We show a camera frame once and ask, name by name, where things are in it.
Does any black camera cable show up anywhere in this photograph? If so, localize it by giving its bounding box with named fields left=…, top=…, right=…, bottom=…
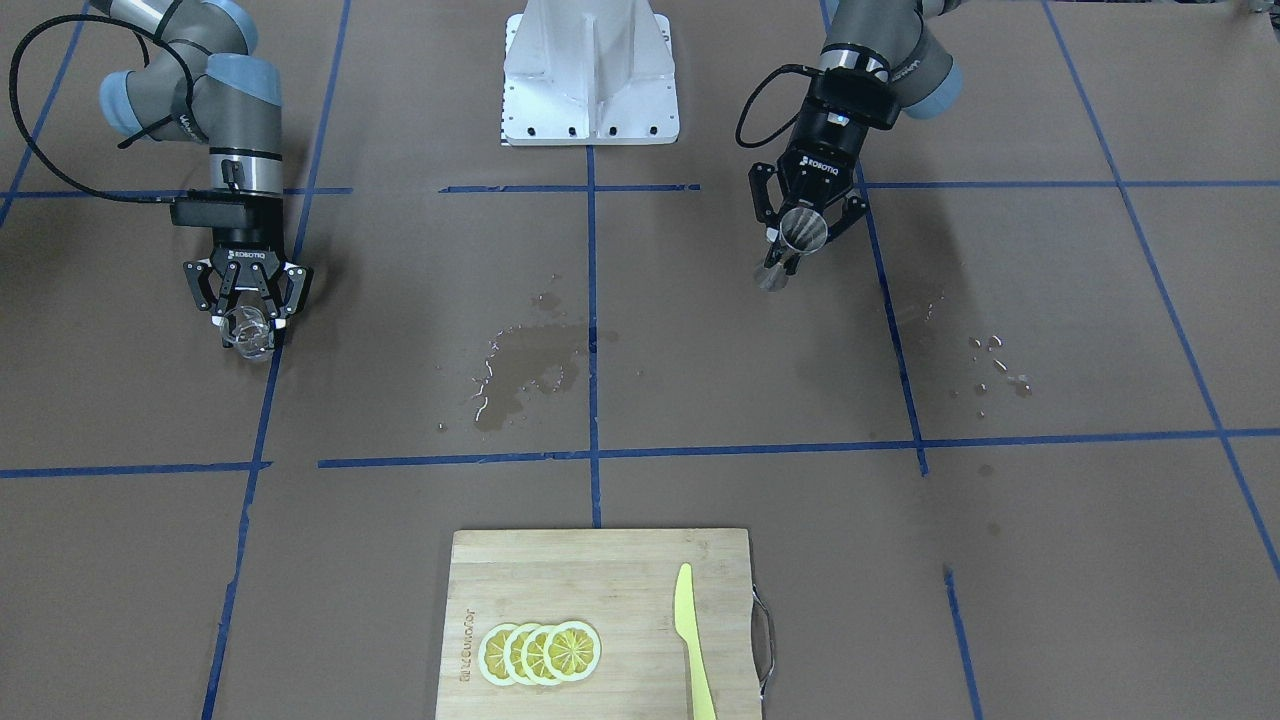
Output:
left=8, top=0, right=216, bottom=206
left=735, top=64, right=826, bottom=151

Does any lemon slice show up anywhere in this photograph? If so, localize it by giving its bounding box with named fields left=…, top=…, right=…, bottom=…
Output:
left=500, top=623, right=541, bottom=685
left=479, top=623, right=517, bottom=687
left=518, top=625, right=561, bottom=687
left=543, top=620, right=602, bottom=682

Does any clear glass measuring cup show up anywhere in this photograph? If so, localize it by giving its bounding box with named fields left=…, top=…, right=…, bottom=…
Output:
left=220, top=306, right=275, bottom=363

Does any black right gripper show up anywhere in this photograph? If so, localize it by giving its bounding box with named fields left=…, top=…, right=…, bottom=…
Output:
left=183, top=228, right=311, bottom=348

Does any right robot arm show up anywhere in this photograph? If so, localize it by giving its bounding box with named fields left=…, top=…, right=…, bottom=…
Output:
left=95, top=1, right=310, bottom=359

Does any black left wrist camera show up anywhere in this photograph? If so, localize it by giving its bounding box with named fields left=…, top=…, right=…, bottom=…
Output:
left=803, top=68, right=901, bottom=131

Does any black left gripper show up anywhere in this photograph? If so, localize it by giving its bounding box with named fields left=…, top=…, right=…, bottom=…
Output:
left=748, top=108, right=869, bottom=249

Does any lemon slice nearest front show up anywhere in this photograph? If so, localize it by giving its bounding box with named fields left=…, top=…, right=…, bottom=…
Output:
left=543, top=620, right=602, bottom=682

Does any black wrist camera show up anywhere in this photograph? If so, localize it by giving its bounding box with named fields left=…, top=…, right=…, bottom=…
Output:
left=170, top=193, right=284, bottom=234
left=803, top=68, right=901, bottom=131

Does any steel jigger cup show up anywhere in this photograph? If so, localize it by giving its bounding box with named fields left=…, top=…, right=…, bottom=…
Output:
left=753, top=206, right=829, bottom=292

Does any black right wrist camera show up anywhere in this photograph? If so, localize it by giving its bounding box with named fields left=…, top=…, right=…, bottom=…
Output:
left=170, top=193, right=284, bottom=234

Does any yellow plastic knife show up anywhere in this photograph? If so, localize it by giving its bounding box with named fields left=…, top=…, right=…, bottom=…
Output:
left=673, top=562, right=717, bottom=719

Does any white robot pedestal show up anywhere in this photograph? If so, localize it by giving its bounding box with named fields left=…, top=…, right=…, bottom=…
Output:
left=500, top=1, right=681, bottom=147

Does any bamboo cutting board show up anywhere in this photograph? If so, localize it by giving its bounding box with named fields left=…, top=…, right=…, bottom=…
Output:
left=435, top=528, right=763, bottom=719

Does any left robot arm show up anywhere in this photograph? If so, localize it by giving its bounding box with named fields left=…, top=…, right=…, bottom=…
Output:
left=735, top=1, right=963, bottom=266

